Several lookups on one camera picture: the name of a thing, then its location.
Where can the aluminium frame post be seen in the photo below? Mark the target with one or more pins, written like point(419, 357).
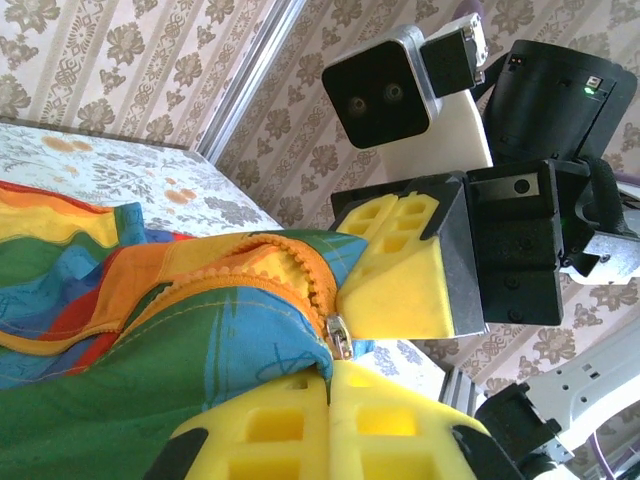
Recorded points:
point(250, 75)

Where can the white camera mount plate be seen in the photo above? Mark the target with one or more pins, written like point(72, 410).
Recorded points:
point(460, 140)

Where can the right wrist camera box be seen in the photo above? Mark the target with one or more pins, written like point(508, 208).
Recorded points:
point(380, 95)

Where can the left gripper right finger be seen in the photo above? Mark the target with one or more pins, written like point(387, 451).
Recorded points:
point(390, 450)

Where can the floral patterned tablecloth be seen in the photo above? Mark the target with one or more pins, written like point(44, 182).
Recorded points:
point(150, 170)

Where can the silver metal bracket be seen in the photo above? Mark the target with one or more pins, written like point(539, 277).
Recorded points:
point(610, 255)

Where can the rainbow striped hooded jacket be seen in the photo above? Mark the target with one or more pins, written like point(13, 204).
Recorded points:
point(150, 375)

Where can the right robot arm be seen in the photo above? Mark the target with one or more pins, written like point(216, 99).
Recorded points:
point(590, 385)

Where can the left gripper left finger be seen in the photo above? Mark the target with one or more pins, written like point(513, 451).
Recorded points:
point(275, 450)

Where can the aluminium table side rail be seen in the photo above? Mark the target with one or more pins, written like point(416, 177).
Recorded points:
point(457, 390)

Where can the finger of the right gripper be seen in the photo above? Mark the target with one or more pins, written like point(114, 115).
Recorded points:
point(365, 215)
point(410, 290)

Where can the silver zipper slider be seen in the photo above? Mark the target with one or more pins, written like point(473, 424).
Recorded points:
point(339, 340)

